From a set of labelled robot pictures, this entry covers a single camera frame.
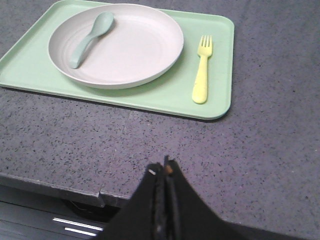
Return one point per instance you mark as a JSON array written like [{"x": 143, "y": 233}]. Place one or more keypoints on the teal plastic spoon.
[{"x": 101, "y": 25}]

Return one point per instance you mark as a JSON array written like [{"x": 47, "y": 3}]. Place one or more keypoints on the light green tray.
[{"x": 28, "y": 66}]

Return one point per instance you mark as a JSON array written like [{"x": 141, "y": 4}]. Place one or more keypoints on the yellow plastic fork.
[{"x": 200, "y": 87}]

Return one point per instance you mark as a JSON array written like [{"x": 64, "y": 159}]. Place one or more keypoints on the white round plate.
[{"x": 141, "y": 45}]

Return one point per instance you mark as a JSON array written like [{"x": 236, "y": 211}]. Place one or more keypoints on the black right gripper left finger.
[{"x": 143, "y": 217}]

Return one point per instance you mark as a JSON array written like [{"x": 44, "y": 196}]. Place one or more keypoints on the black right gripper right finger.
[{"x": 192, "y": 219}]

